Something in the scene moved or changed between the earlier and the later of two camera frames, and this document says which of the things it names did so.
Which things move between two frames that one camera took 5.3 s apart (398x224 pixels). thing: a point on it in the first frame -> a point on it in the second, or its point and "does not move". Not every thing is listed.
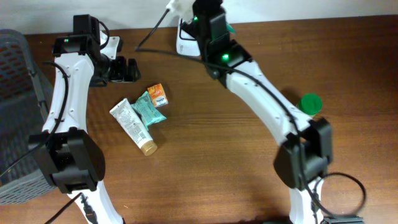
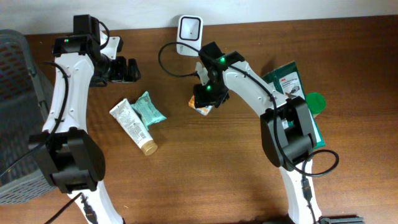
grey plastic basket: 23,111 does not move
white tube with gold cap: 132,125 does not move
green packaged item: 230,28 -> 286,79
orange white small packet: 157,95 -> 204,110
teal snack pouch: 147,111 does not move
